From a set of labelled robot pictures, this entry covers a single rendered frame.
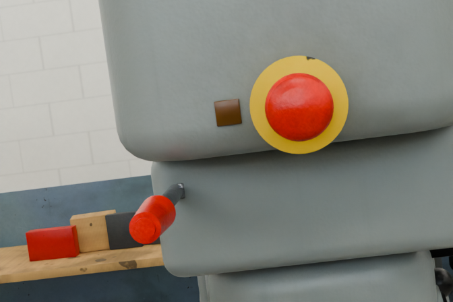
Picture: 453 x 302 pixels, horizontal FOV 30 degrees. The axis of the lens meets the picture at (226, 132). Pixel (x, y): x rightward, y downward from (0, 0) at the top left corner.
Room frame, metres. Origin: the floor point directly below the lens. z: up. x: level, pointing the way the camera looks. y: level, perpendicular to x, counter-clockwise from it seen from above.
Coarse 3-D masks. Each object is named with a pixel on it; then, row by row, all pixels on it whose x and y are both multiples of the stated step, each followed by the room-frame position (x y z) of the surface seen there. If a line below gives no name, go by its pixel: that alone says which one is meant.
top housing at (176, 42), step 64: (128, 0) 0.55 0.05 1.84; (192, 0) 0.54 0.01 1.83; (256, 0) 0.53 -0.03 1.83; (320, 0) 0.53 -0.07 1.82; (384, 0) 0.53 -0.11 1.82; (448, 0) 0.53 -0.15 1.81; (128, 64) 0.56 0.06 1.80; (192, 64) 0.54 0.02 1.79; (256, 64) 0.53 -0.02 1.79; (384, 64) 0.53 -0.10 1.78; (448, 64) 0.53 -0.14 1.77; (128, 128) 0.56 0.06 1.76; (192, 128) 0.54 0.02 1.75; (384, 128) 0.54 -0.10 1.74
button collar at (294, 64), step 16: (272, 64) 0.52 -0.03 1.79; (288, 64) 0.51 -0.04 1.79; (304, 64) 0.51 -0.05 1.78; (320, 64) 0.51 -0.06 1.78; (256, 80) 0.52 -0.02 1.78; (272, 80) 0.51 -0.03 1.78; (336, 80) 0.51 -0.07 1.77; (256, 96) 0.51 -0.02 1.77; (336, 96) 0.51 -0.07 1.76; (256, 112) 0.51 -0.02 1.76; (336, 112) 0.51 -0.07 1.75; (256, 128) 0.52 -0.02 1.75; (336, 128) 0.51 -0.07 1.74; (272, 144) 0.52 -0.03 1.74; (288, 144) 0.51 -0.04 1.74; (304, 144) 0.51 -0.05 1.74; (320, 144) 0.51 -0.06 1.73
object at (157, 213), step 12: (168, 192) 0.60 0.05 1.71; (180, 192) 0.62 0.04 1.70; (144, 204) 0.52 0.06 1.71; (156, 204) 0.52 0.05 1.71; (168, 204) 0.54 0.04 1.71; (144, 216) 0.50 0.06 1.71; (156, 216) 0.50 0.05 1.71; (168, 216) 0.52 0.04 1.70; (132, 228) 0.50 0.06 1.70; (144, 228) 0.50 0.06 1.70; (156, 228) 0.50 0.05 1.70; (144, 240) 0.50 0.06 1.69
